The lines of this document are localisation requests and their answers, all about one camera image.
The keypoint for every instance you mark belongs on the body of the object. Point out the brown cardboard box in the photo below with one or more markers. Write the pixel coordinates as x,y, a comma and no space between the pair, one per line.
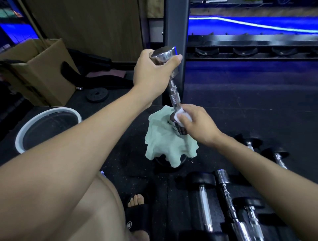
47,74

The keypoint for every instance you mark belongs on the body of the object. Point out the chrome dumbbell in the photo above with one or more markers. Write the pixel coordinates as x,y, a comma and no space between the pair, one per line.
227,193
174,94

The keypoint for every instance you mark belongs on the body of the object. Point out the wooden stick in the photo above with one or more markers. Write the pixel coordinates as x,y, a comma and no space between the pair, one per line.
32,23

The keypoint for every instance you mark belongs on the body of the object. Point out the person's left thumb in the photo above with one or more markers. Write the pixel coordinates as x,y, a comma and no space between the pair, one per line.
172,63

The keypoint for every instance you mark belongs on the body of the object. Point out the black rubber dumbbell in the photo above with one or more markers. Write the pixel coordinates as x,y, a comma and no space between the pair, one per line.
248,203
249,141
201,180
277,152

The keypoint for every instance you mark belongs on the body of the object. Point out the black sandal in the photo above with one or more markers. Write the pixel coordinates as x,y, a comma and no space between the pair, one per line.
138,218

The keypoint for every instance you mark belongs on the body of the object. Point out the blue light strip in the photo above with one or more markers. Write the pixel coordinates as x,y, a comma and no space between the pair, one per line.
248,23

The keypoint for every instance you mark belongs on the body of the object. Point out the person's right hand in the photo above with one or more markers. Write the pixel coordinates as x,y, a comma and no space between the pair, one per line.
200,126

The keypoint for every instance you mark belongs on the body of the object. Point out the black weight plate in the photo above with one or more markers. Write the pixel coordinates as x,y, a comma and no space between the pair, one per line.
97,95

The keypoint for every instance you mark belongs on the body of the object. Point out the black round weight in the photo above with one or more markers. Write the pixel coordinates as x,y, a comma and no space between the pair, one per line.
161,162

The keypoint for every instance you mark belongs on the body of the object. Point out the white-rimmed round basin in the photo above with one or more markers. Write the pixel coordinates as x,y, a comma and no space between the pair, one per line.
44,124

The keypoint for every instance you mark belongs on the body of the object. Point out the person's foot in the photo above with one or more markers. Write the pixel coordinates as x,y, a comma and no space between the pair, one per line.
136,200

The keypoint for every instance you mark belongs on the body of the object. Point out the person's left hand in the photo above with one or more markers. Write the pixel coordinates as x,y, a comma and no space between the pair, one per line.
146,74

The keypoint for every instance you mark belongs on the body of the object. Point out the black dumbbell rack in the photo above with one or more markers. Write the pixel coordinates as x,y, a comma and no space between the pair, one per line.
248,43

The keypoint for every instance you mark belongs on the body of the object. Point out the person's right thumb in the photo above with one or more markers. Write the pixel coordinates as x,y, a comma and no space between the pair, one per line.
183,123

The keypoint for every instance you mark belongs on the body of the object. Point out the person's right forearm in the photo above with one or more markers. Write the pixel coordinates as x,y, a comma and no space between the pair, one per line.
268,178

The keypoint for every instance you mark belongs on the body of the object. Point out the black metal upright post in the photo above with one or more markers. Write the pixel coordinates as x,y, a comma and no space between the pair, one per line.
175,24

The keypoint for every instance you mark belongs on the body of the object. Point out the person's leg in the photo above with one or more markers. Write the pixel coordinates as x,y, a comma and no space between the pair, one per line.
99,211

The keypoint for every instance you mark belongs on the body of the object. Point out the white wipe pad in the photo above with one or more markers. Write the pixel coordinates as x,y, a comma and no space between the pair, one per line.
182,114

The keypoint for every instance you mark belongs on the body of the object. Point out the mint green cloth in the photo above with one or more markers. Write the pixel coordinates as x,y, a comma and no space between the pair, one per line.
164,141

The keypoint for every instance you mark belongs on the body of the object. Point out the black padded bench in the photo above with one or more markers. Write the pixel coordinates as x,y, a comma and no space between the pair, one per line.
97,74

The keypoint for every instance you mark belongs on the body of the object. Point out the person's left forearm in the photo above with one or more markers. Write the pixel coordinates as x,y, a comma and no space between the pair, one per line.
74,154

